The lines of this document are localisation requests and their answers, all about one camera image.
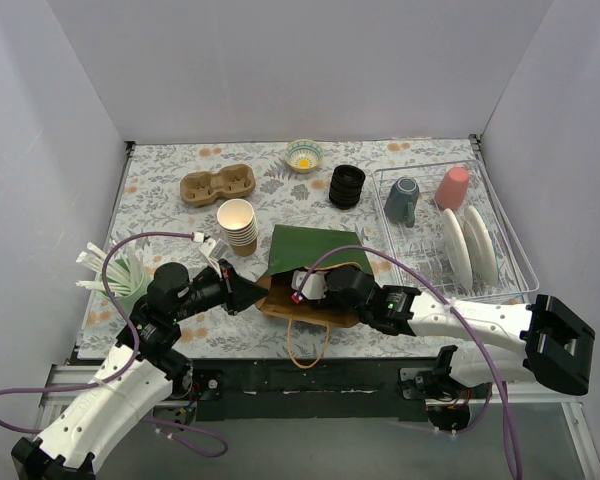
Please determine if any green brown paper bag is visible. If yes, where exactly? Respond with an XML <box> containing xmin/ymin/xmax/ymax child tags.
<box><xmin>256</xmin><ymin>225</ymin><xmax>373</xmax><ymax>370</ymax></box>

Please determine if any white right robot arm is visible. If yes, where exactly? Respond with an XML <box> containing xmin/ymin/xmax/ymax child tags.
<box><xmin>326</xmin><ymin>266</ymin><xmax>595</xmax><ymax>398</ymax></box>

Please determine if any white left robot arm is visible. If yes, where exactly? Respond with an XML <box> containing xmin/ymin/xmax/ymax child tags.
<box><xmin>11</xmin><ymin>260</ymin><xmax>268</xmax><ymax>479</ymax></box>

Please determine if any stack of paper cups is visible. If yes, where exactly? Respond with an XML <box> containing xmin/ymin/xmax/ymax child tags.
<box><xmin>216</xmin><ymin>198</ymin><xmax>258</xmax><ymax>257</ymax></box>

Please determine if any floral tablecloth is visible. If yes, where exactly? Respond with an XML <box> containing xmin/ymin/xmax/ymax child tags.
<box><xmin>77</xmin><ymin>138</ymin><xmax>511</xmax><ymax>359</ymax></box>

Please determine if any green straw holder cup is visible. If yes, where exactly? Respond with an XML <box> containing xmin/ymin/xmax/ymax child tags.
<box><xmin>109</xmin><ymin>259</ymin><xmax>152</xmax><ymax>315</ymax></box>

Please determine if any dark teal mug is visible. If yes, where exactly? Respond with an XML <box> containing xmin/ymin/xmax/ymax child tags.
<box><xmin>384</xmin><ymin>177</ymin><xmax>420</xmax><ymax>228</ymax></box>

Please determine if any cardboard cup carrier tray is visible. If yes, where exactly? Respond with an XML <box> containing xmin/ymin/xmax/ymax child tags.
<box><xmin>180</xmin><ymin>164</ymin><xmax>256</xmax><ymax>207</ymax></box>

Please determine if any stack of black lids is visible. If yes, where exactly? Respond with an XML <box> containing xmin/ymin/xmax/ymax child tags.
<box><xmin>329</xmin><ymin>164</ymin><xmax>366</xmax><ymax>210</ymax></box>

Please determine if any white plate front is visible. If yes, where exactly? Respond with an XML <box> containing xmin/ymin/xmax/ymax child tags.
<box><xmin>441</xmin><ymin>209</ymin><xmax>473</xmax><ymax>290</ymax></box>

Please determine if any white plate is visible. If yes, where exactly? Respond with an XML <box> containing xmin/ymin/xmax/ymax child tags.
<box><xmin>441</xmin><ymin>209</ymin><xmax>473</xmax><ymax>290</ymax></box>
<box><xmin>462</xmin><ymin>205</ymin><xmax>498</xmax><ymax>287</ymax></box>

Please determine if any yellow patterned bowl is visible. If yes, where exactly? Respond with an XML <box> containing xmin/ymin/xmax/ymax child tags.
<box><xmin>285</xmin><ymin>139</ymin><xmax>323</xmax><ymax>173</ymax></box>

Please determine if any white plate rear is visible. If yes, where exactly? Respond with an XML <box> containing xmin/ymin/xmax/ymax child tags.
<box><xmin>462</xmin><ymin>205</ymin><xmax>498</xmax><ymax>287</ymax></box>

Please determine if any pink plastic cup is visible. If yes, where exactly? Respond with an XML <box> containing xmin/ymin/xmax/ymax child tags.
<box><xmin>434</xmin><ymin>167</ymin><xmax>470</xmax><ymax>210</ymax></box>

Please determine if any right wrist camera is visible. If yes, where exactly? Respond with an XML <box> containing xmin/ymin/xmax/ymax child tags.
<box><xmin>291</xmin><ymin>270</ymin><xmax>327</xmax><ymax>303</ymax></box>

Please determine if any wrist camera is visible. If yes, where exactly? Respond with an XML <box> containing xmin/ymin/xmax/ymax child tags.
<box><xmin>192</xmin><ymin>232</ymin><xmax>229</xmax><ymax>275</ymax></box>
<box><xmin>291</xmin><ymin>270</ymin><xmax>327</xmax><ymax>303</ymax></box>

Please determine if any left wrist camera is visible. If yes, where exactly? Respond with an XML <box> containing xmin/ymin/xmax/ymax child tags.
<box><xmin>192</xmin><ymin>232</ymin><xmax>229</xmax><ymax>275</ymax></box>

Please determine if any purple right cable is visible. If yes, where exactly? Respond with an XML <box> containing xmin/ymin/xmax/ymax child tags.
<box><xmin>299</xmin><ymin>244</ymin><xmax>524</xmax><ymax>480</ymax></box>

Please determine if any purple cable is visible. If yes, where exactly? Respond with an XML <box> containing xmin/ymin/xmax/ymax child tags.
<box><xmin>299</xmin><ymin>244</ymin><xmax>524</xmax><ymax>480</ymax></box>
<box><xmin>0</xmin><ymin>230</ymin><xmax>230</xmax><ymax>459</ymax></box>

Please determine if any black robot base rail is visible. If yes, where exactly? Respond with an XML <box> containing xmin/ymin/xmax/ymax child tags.
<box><xmin>134</xmin><ymin>355</ymin><xmax>481</xmax><ymax>426</ymax></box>

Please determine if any white wire dish rack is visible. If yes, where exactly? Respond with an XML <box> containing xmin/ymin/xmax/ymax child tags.
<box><xmin>372</xmin><ymin>159</ymin><xmax>539</xmax><ymax>304</ymax></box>

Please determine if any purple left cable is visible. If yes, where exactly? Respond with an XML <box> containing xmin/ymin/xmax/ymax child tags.
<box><xmin>0</xmin><ymin>230</ymin><xmax>230</xmax><ymax>459</ymax></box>

